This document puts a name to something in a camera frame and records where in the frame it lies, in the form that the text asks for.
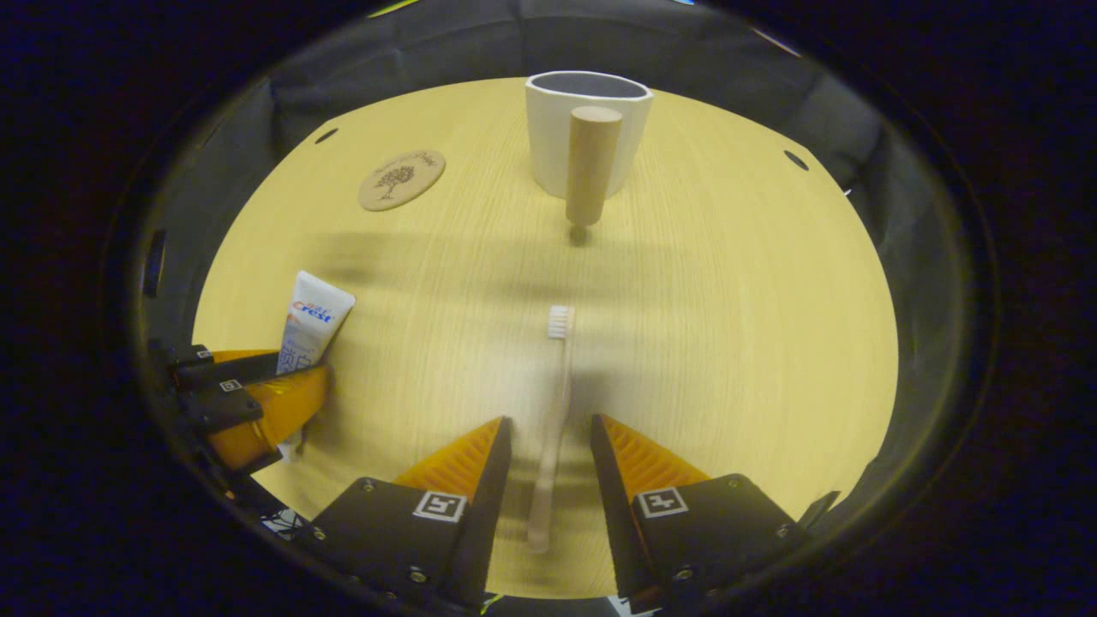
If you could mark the white toothpaste tube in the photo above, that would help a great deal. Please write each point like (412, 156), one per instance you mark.
(313, 321)

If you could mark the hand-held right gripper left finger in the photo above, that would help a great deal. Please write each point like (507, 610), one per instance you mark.
(484, 514)

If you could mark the light wooden desktop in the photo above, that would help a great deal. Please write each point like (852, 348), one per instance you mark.
(703, 326)

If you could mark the wooden toothbrush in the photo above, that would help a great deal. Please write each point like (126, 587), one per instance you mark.
(557, 411)

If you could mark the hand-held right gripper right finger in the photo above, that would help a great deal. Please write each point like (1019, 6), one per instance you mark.
(613, 514)

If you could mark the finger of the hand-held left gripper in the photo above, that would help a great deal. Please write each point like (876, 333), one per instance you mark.
(231, 370)
(257, 411)

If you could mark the round wooden coaster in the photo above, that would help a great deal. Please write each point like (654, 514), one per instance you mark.
(401, 180)

